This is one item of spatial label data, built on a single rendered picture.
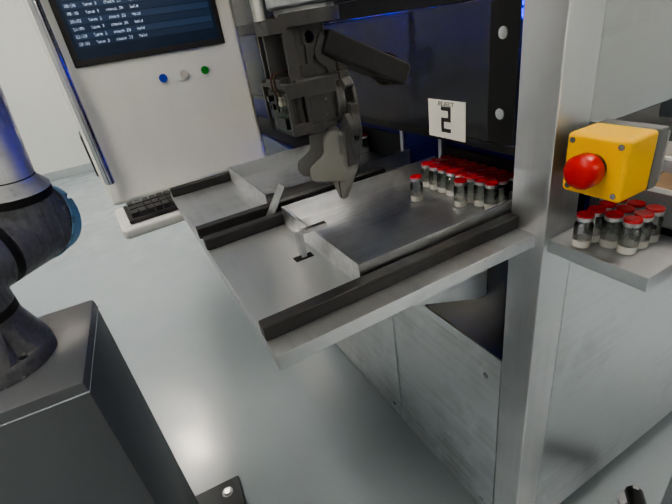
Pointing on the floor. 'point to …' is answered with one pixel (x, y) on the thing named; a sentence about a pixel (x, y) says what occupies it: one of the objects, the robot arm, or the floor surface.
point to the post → (541, 225)
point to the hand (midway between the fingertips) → (347, 186)
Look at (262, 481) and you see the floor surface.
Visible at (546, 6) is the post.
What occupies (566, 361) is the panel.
